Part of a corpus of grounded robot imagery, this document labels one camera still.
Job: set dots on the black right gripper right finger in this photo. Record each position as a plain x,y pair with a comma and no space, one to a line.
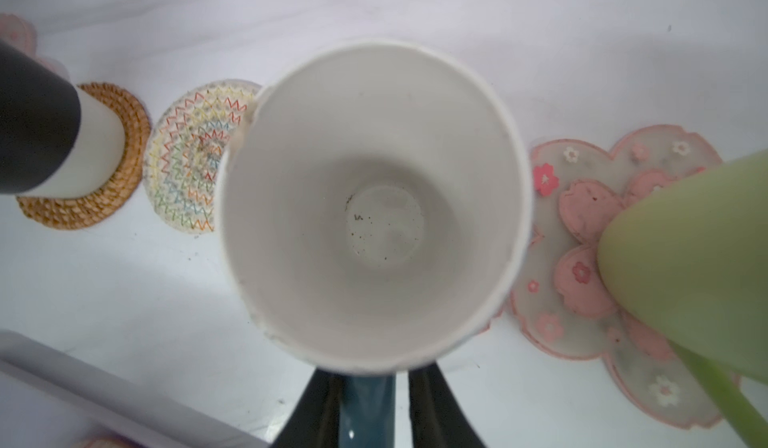
436,418

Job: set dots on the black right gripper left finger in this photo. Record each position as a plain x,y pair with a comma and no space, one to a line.
314,422

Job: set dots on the pink mug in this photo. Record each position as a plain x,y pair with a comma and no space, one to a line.
105,442

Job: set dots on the white mug blue handle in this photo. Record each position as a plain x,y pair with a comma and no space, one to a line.
373,214

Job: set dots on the cream mug green handle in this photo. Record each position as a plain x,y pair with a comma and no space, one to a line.
690,261

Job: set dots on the colourful patterned round coaster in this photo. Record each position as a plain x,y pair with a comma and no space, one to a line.
184,150

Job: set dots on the woven tan round coaster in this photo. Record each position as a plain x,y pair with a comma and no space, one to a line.
90,209

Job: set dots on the black mug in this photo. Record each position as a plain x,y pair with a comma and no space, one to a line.
56,140

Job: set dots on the lilac tray mat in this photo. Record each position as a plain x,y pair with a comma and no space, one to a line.
51,399

